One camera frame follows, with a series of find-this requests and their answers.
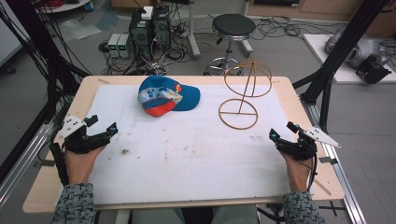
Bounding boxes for white table mat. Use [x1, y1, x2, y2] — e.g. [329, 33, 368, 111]
[85, 83, 314, 207]

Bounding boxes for cable tangle by computers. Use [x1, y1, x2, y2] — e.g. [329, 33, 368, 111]
[98, 29, 194, 77]

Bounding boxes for person's legs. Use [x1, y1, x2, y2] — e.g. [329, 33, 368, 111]
[130, 203, 260, 224]

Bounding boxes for black computer tower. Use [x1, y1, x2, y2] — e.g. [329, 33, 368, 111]
[128, 8, 154, 61]
[151, 5, 172, 53]

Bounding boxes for round white table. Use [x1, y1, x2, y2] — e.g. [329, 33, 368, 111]
[33, 0, 92, 14]

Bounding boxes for gold wire hat stand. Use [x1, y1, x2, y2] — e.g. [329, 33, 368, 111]
[218, 60, 274, 131]

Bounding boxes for clear plastic sheet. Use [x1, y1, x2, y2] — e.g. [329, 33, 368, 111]
[58, 18, 103, 42]

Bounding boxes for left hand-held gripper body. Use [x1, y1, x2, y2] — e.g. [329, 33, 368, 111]
[57, 114, 110, 155]

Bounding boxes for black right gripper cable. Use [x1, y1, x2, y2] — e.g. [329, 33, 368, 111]
[306, 153, 319, 192]

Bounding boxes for white floor board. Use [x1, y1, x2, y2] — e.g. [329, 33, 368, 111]
[302, 33, 396, 85]

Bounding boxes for small white box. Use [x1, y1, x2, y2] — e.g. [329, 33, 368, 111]
[141, 6, 154, 21]

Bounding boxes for black device on board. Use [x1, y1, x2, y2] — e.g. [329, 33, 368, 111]
[355, 55, 393, 85]

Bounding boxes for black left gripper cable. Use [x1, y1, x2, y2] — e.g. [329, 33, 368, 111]
[49, 125, 70, 187]

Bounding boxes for person's left hand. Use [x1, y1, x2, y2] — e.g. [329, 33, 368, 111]
[64, 144, 107, 185]

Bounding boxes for black metal frame post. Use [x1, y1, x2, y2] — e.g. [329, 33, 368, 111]
[291, 0, 392, 135]
[0, 0, 92, 185]

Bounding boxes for black round stool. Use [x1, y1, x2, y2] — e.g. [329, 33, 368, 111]
[204, 13, 257, 77]

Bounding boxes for black floor cable tangle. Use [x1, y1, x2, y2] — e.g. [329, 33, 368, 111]
[251, 14, 339, 42]

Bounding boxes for grey bench power supply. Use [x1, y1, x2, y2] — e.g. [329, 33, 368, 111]
[106, 33, 121, 59]
[118, 33, 132, 60]

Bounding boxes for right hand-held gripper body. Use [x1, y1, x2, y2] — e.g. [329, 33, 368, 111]
[277, 126, 342, 162]

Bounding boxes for blue and orange baseball cap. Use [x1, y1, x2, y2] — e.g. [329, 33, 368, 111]
[137, 74, 202, 119]

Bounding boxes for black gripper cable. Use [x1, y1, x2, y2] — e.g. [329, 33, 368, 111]
[49, 125, 70, 187]
[306, 153, 319, 192]

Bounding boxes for grey desk leg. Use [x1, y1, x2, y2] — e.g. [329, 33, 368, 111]
[186, 0, 202, 61]
[238, 0, 255, 58]

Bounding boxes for aluminium rail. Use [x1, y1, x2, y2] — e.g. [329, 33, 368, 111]
[299, 92, 369, 224]
[0, 120, 64, 209]

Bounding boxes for grey robot shell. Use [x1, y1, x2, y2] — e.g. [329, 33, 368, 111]
[324, 28, 390, 70]

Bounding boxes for person's right hand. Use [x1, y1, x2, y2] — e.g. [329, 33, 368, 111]
[279, 151, 314, 192]

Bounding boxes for white panel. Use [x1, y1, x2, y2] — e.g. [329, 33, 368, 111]
[0, 0, 31, 68]

